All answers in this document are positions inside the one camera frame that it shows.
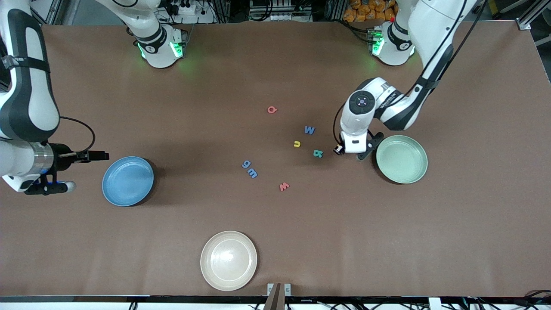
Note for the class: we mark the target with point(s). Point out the brown table mat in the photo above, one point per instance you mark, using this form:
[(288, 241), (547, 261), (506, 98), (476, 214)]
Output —
[(344, 237)]

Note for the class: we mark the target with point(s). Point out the blue small letter m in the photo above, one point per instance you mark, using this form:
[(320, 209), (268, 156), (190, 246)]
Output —
[(252, 173)]

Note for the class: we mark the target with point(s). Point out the blue capital letter M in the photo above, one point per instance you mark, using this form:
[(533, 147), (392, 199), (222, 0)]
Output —
[(309, 129)]

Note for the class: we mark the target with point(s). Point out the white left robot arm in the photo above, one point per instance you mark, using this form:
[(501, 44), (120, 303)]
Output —
[(430, 26)]

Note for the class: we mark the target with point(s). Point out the beige plate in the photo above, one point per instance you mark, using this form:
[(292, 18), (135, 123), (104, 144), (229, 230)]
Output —
[(228, 260)]

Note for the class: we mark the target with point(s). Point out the light green plate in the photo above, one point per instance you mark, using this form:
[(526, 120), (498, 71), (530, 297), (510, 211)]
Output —
[(402, 160)]

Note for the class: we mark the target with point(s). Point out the blue small letter g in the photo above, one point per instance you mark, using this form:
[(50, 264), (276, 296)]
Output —
[(246, 163)]

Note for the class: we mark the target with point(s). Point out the grey electronics rack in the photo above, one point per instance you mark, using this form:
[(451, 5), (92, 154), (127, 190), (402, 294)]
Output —
[(280, 10)]

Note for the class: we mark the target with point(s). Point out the white power strip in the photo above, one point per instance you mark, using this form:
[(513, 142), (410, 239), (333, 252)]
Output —
[(187, 7)]

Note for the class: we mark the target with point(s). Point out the grey metal clamp bracket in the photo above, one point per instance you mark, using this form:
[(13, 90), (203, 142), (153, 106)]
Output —
[(275, 301)]

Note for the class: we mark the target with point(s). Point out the orange fruit pile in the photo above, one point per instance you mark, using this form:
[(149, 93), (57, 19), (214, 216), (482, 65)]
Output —
[(357, 13)]

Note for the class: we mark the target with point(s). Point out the pink small letter w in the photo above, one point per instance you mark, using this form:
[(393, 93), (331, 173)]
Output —
[(284, 186)]

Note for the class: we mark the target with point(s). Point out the teal capital letter R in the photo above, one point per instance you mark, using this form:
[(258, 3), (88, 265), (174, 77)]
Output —
[(317, 153)]

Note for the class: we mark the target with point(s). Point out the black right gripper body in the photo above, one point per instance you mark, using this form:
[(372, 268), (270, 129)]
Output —
[(64, 155)]

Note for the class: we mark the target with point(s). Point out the pink capital letter Q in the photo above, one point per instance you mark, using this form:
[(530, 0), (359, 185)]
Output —
[(268, 110)]

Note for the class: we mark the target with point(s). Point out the aluminium frame post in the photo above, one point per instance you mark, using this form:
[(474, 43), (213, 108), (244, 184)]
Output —
[(533, 13)]

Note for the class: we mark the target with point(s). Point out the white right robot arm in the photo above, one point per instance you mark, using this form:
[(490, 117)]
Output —
[(26, 86)]

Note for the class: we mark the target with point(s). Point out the blue plate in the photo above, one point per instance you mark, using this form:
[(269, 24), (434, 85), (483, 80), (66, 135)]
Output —
[(128, 181)]

